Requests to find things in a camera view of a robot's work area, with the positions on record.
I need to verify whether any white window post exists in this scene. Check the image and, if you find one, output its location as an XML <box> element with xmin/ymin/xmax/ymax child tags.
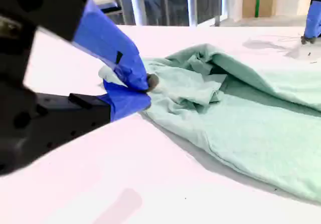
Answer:
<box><xmin>128</xmin><ymin>0</ymin><xmax>147</xmax><ymax>26</ymax></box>

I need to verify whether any pale green T-shirt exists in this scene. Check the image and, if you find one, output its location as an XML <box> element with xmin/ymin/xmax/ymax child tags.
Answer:
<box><xmin>141</xmin><ymin>43</ymin><xmax>321</xmax><ymax>204</ymax></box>

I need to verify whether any grey metal railing post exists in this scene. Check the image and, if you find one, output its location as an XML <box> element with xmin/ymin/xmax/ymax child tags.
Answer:
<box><xmin>111</xmin><ymin>0</ymin><xmax>126</xmax><ymax>25</ymax></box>

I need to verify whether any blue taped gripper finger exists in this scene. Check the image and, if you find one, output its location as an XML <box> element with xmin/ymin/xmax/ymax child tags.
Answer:
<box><xmin>37</xmin><ymin>80</ymin><xmax>152</xmax><ymax>159</ymax></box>
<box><xmin>300</xmin><ymin>0</ymin><xmax>321</xmax><ymax>45</ymax></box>
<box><xmin>0</xmin><ymin>0</ymin><xmax>159</xmax><ymax>92</ymax></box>

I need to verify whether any white door frame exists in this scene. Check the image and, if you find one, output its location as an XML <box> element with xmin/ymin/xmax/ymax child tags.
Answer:
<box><xmin>187</xmin><ymin>0</ymin><xmax>199</xmax><ymax>28</ymax></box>

